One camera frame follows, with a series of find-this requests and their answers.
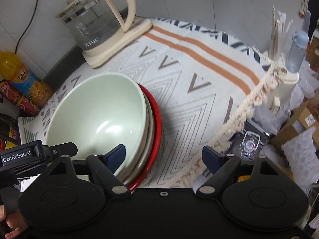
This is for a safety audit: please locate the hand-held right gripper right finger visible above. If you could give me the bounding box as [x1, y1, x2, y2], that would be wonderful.
[197, 146, 287, 195]

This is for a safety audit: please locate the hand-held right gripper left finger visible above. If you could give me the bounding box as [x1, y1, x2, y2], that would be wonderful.
[46, 144, 130, 195]

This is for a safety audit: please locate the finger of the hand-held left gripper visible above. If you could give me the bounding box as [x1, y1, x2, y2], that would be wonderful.
[48, 142, 78, 158]

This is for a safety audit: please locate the pale green bowl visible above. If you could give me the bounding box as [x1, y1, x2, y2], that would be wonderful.
[46, 73, 147, 177]

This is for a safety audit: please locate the beige bowl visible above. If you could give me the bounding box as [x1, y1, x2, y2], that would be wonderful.
[117, 86, 156, 183]

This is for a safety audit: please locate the red rimmed bowl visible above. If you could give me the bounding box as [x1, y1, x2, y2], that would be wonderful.
[126, 83, 165, 192]

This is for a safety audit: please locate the person's left hand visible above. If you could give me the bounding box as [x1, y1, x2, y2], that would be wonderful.
[0, 204, 27, 239]

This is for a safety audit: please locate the black and yellow packet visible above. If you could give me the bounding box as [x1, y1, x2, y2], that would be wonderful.
[0, 113, 22, 152]

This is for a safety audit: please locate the clear plastic lidded container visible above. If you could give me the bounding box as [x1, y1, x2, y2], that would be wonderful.
[232, 122, 271, 160]

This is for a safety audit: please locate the patterned fringed tablecloth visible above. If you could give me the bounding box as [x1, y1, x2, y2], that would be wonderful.
[17, 17, 287, 188]

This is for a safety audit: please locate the clear plastic bag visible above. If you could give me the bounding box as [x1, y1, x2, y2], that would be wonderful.
[254, 100, 287, 135]

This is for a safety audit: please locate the red snack can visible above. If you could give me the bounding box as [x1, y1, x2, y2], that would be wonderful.
[0, 80, 41, 116]

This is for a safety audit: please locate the orange juice bottle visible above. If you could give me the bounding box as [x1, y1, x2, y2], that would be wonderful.
[0, 51, 54, 105]

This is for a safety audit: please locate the bubble wrap sheet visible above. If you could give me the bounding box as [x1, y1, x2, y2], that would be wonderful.
[282, 127, 319, 192]

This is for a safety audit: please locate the cream utensil holder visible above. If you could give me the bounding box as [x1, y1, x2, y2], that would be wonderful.
[259, 52, 299, 112]

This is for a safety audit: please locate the cardboard box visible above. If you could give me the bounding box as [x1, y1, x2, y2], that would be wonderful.
[270, 97, 319, 155]

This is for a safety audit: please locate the blue capped bottle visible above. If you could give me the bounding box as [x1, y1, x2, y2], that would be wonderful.
[285, 30, 309, 72]

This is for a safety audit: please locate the bundle of wrapped chopsticks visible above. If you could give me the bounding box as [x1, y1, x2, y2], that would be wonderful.
[270, 5, 294, 60]

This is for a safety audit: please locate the glass kettle with cream handle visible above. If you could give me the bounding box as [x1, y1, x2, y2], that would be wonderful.
[55, 0, 136, 51]

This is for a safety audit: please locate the thin black wall cable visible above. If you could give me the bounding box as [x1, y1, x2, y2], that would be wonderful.
[14, 0, 40, 54]

